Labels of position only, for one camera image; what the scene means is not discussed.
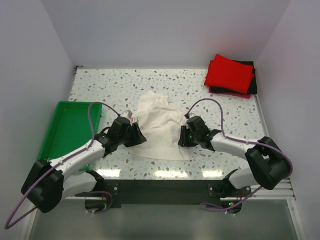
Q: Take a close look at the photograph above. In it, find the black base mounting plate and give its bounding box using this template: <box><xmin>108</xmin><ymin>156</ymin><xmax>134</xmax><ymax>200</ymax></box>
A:
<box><xmin>76</xmin><ymin>179</ymin><xmax>239</xmax><ymax>211</ymax></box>

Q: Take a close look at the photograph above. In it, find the red folded t shirt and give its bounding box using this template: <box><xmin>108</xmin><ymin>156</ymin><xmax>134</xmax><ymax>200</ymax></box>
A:
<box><xmin>204</xmin><ymin>54</ymin><xmax>254</xmax><ymax>94</ymax></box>

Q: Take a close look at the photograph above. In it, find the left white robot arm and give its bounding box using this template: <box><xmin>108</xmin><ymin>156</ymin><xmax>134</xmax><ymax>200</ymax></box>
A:
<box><xmin>21</xmin><ymin>116</ymin><xmax>147</xmax><ymax>213</ymax></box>

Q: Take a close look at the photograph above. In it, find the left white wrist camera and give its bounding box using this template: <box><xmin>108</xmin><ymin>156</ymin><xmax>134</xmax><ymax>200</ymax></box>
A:
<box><xmin>120</xmin><ymin>110</ymin><xmax>139</xmax><ymax>125</ymax></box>

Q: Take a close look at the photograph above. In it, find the white t shirt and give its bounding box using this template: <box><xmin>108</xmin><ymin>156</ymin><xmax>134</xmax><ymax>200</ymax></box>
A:
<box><xmin>128</xmin><ymin>91</ymin><xmax>190</xmax><ymax>161</ymax></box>

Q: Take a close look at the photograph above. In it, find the black folded t shirt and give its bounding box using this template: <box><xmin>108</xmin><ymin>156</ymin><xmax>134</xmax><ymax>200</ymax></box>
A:
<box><xmin>208</xmin><ymin>59</ymin><xmax>259</xmax><ymax>96</ymax></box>

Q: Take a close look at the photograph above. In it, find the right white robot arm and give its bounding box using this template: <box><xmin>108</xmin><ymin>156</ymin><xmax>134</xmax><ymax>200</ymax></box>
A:
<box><xmin>178</xmin><ymin>116</ymin><xmax>293</xmax><ymax>198</ymax></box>

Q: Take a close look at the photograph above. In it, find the green plastic tray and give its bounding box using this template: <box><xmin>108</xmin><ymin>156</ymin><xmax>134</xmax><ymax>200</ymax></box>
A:
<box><xmin>38</xmin><ymin>101</ymin><xmax>102</xmax><ymax>162</ymax></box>

